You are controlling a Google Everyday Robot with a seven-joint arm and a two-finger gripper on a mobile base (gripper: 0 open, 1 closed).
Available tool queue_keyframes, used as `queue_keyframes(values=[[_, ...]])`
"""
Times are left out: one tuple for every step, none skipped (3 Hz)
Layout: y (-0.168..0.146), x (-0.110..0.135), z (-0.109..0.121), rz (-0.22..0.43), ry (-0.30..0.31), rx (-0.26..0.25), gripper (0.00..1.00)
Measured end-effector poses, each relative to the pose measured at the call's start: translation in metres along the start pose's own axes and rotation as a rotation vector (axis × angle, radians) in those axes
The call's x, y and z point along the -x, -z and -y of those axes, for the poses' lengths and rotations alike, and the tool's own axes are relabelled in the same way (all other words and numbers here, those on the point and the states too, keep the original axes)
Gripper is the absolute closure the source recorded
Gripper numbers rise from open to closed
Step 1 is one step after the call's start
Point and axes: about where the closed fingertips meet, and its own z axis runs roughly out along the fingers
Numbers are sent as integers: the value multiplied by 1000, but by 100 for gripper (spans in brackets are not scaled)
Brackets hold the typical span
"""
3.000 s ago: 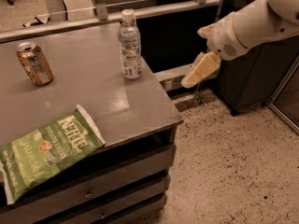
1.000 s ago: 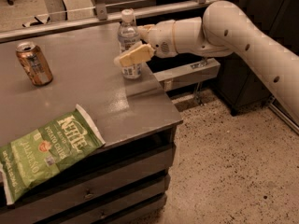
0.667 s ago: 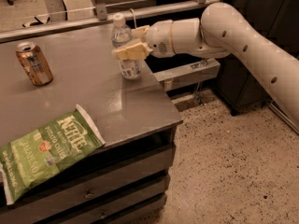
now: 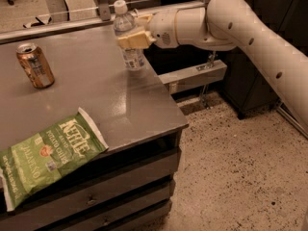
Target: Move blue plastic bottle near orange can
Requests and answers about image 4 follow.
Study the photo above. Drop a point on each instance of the grey drawer cabinet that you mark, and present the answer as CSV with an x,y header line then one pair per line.
x,y
120,189

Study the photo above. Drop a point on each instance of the clear plastic water bottle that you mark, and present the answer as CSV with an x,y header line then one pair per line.
x,y
124,26

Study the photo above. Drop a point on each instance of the orange soda can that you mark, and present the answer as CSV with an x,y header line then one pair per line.
x,y
35,65

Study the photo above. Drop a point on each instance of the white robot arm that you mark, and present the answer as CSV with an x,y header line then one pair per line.
x,y
221,26

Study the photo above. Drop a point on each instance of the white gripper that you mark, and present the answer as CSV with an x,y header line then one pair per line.
x,y
163,29

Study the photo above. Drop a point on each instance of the grey metal railing frame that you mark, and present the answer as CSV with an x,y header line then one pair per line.
x,y
31,20

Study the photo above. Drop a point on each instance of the green Kettle chips bag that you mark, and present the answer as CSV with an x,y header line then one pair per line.
x,y
48,156

